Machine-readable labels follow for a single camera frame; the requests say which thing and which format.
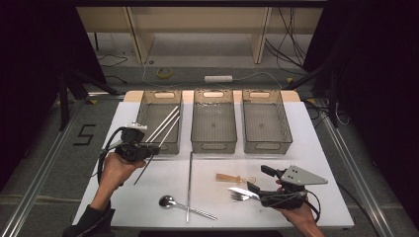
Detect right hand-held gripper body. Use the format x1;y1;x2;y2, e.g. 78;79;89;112
258;165;329;210

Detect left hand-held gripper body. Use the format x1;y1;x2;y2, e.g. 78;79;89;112
114;121;151;163

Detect metal fork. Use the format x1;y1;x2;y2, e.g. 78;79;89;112
230;192;251;202

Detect amber plastic spoon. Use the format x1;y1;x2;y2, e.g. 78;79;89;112
215;173;257;186

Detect transparent grey plastic bin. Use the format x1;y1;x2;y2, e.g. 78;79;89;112
130;89;184;156
190;89;238;155
241;89;293;155

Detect metal spoon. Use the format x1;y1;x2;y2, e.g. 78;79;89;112
158;195;218;221

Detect person's left hand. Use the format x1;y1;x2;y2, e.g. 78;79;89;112
97;151;147;196

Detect person's right hand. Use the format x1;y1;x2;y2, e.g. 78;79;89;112
276;179;317;228

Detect white table cover sheet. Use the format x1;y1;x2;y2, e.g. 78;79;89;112
72;101;355;229

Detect yellow tape roll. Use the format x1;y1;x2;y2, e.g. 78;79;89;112
156;67;173;79

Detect black metal stand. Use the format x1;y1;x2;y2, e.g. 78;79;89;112
285;62;340;127
57;67;122;131

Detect white power strip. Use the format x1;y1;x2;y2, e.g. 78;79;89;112
204;75;234;84

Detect beige wooden desk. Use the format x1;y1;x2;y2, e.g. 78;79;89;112
76;6;324;65

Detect dark curtain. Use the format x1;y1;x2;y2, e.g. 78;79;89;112
0;0;107;192
302;0;419;228

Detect left hand-held gripper cable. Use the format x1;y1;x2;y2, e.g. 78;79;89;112
97;126;127;186

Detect hand-held gripper cable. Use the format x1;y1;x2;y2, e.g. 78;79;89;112
302;190;322;223
97;126;127;186

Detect right hand-held gripper cable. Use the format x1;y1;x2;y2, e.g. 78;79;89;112
302;190;322;223

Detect aluminium floor rail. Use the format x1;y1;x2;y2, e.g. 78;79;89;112
0;98;87;237
320;113;396;237

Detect black floor cable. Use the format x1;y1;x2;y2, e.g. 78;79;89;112
98;53;128;68

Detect black hanging cables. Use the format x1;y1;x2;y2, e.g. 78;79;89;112
265;7;307;72

